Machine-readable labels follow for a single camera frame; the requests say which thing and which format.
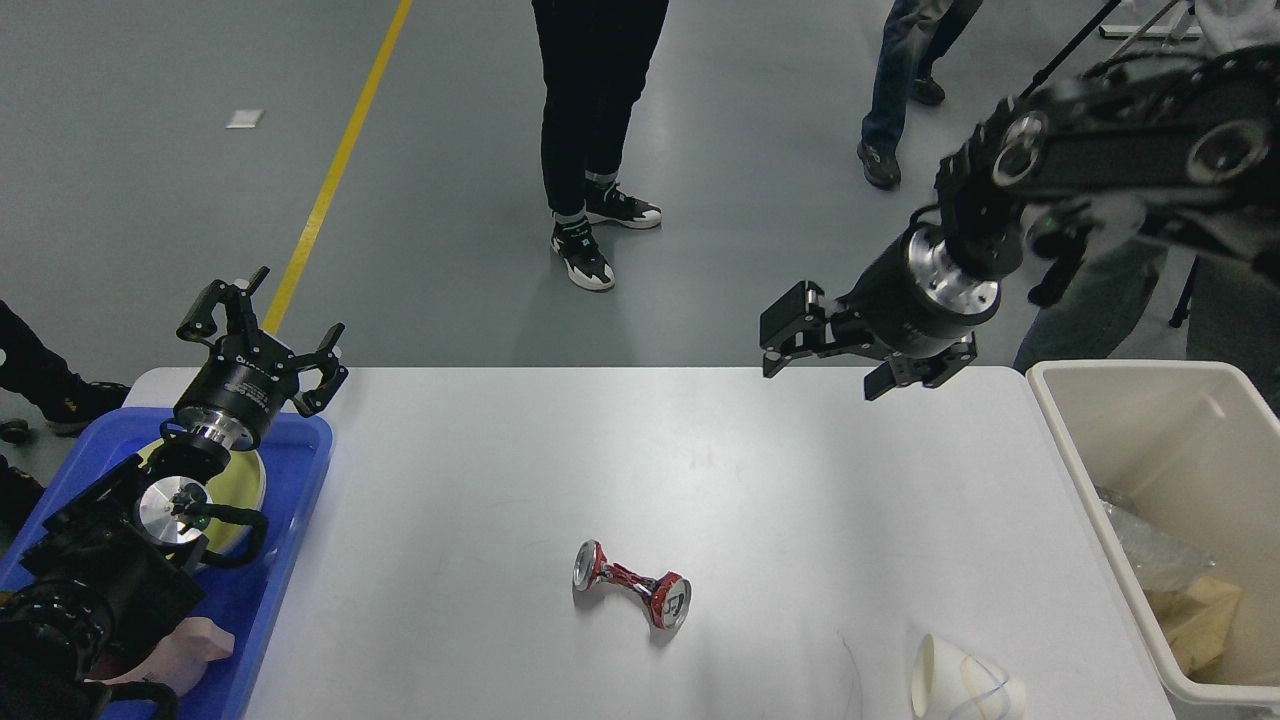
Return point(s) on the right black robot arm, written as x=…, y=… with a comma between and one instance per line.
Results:
x=1189, y=154

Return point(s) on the pink mug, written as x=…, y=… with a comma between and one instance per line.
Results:
x=179, y=660

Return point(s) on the white rolling chair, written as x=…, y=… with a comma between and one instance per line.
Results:
x=1171, y=21

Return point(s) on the crushed red can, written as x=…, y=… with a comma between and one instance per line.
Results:
x=666, y=599

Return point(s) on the blue plastic tray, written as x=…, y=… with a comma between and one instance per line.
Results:
x=244, y=601

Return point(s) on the black camera tripod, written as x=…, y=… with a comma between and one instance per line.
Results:
x=1042, y=75

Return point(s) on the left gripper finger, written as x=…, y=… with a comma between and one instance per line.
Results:
x=222, y=319
x=333, y=374

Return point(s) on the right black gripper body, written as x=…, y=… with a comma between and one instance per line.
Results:
x=916, y=300

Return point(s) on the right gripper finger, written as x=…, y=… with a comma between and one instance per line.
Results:
x=901, y=371
x=799, y=324

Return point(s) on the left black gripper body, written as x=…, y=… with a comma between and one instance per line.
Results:
x=233, y=403

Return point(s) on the aluminium foil container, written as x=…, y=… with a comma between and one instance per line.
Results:
x=1161, y=563

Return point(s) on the brown paper bag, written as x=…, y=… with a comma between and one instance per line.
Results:
x=1196, y=622

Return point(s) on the beige plastic bin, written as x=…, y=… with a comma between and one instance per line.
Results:
x=1195, y=447

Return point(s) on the yellow plate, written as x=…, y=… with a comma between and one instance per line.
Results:
x=168, y=494

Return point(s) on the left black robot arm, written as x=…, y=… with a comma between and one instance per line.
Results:
x=160, y=581

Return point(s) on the person with black-white sneakers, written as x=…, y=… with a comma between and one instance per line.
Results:
x=595, y=56

